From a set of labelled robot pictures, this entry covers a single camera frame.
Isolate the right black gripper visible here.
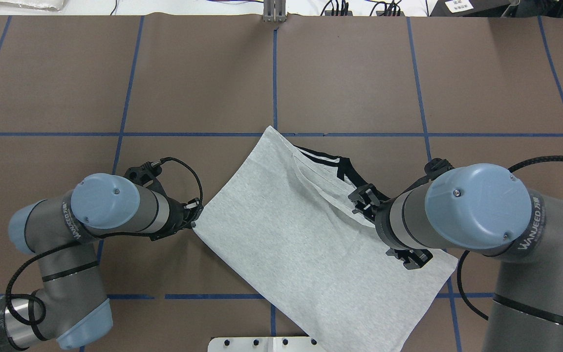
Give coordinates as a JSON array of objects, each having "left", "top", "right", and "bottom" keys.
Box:
[{"left": 348, "top": 183, "right": 433, "bottom": 270}]

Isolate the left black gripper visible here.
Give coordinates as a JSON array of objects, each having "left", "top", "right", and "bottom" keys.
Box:
[{"left": 150, "top": 198, "right": 203, "bottom": 241}]

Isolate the grey cartoon print t-shirt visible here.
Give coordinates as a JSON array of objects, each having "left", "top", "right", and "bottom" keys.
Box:
[{"left": 195, "top": 127, "right": 456, "bottom": 352}]

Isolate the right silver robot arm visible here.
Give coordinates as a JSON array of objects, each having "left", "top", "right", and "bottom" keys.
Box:
[{"left": 348, "top": 156, "right": 563, "bottom": 352}]

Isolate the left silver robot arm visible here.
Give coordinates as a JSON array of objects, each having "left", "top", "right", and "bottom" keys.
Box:
[{"left": 0, "top": 173, "right": 202, "bottom": 352}]

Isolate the black box with label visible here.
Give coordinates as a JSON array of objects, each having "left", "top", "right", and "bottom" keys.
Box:
[{"left": 429, "top": 0, "right": 531, "bottom": 18}]

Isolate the clear plastic bag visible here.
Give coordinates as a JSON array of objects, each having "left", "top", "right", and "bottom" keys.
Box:
[{"left": 0, "top": 0, "right": 68, "bottom": 12}]

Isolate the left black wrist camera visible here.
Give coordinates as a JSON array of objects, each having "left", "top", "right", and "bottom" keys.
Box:
[{"left": 123, "top": 161, "right": 166, "bottom": 195}]

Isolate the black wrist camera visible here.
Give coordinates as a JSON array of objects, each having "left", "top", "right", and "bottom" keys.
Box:
[
  {"left": 424, "top": 158, "right": 455, "bottom": 181},
  {"left": 123, "top": 161, "right": 166, "bottom": 195}
]

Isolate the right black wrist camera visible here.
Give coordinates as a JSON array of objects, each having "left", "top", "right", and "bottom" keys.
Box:
[{"left": 424, "top": 158, "right": 455, "bottom": 181}]

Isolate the white central pedestal column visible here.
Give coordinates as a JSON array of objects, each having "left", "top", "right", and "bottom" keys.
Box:
[{"left": 207, "top": 336, "right": 324, "bottom": 352}]

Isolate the left black camera cable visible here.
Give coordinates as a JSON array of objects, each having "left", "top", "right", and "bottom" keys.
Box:
[{"left": 4, "top": 156, "right": 205, "bottom": 351}]

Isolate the black camera cable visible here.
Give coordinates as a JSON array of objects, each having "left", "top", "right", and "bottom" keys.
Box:
[
  {"left": 456, "top": 155, "right": 563, "bottom": 323},
  {"left": 4, "top": 156, "right": 205, "bottom": 351}
]

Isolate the right black camera cable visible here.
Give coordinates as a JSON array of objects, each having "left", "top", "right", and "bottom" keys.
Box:
[{"left": 456, "top": 155, "right": 563, "bottom": 323}]

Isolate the aluminium frame post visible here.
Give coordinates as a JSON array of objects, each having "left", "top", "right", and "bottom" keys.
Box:
[{"left": 262, "top": 0, "right": 287, "bottom": 22}]

